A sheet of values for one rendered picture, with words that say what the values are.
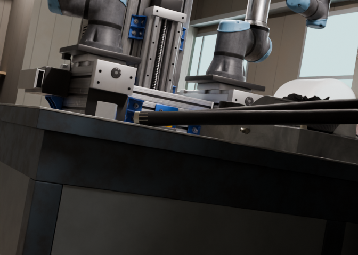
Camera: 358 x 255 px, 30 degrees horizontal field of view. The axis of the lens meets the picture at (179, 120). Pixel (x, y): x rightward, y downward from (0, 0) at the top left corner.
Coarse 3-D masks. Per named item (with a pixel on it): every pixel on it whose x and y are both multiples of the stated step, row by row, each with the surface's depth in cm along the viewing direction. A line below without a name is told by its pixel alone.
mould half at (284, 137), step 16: (208, 128) 193; (224, 128) 184; (240, 128) 176; (256, 128) 169; (272, 128) 162; (288, 128) 156; (336, 128) 171; (352, 128) 174; (256, 144) 168; (272, 144) 161; (288, 144) 155; (304, 144) 153; (320, 144) 155; (336, 144) 157; (352, 144) 158; (352, 160) 159
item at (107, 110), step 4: (100, 104) 178; (104, 104) 178; (108, 104) 178; (112, 104) 178; (96, 108) 178; (100, 108) 178; (104, 108) 178; (108, 108) 178; (112, 108) 178; (116, 108) 180; (96, 112) 178; (100, 112) 178; (104, 112) 178; (108, 112) 178; (112, 112) 178; (116, 112) 184; (96, 116) 178; (100, 116) 178; (104, 116) 178; (108, 116) 178; (112, 116) 178
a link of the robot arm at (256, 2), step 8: (248, 0) 260; (256, 0) 257; (264, 0) 257; (248, 8) 259; (256, 8) 256; (264, 8) 257; (248, 16) 258; (256, 16) 256; (264, 16) 257; (256, 24) 254; (264, 24) 257; (256, 32) 254; (264, 32) 256; (256, 40) 252; (264, 40) 256; (256, 48) 253; (264, 48) 257; (248, 56) 254; (256, 56) 256; (264, 56) 258
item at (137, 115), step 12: (144, 120) 135; (156, 120) 135; (168, 120) 135; (180, 120) 134; (192, 120) 134; (204, 120) 134; (216, 120) 133; (228, 120) 133; (240, 120) 133; (252, 120) 133; (264, 120) 132
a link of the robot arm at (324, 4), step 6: (318, 0) 238; (324, 0) 240; (330, 0) 243; (318, 6) 235; (324, 6) 240; (318, 12) 237; (324, 12) 240; (306, 18) 243; (312, 18) 238; (318, 18) 239; (324, 18) 240; (306, 24) 243; (312, 24) 240; (318, 24) 240; (324, 24) 241
